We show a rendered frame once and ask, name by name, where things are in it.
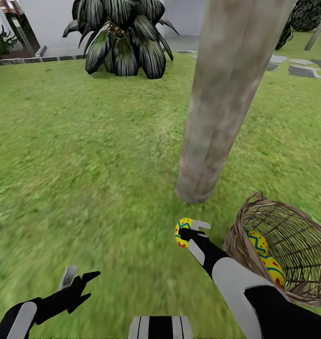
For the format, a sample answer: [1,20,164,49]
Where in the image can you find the easter egg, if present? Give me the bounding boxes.
[175,218,193,248]
[245,228,270,253]
[259,253,286,288]

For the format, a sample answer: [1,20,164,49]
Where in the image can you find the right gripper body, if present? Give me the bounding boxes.
[181,227,197,241]

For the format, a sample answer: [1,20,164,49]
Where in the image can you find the wicker basket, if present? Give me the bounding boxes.
[221,192,321,307]

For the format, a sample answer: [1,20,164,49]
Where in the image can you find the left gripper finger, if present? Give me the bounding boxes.
[76,293,91,308]
[82,271,101,286]

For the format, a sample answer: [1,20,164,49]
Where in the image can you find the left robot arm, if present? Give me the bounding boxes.
[0,265,101,339]

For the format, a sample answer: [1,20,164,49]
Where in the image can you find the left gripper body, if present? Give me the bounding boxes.
[54,276,85,316]

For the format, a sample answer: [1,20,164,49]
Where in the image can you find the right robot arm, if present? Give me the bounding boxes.
[178,220,321,339]

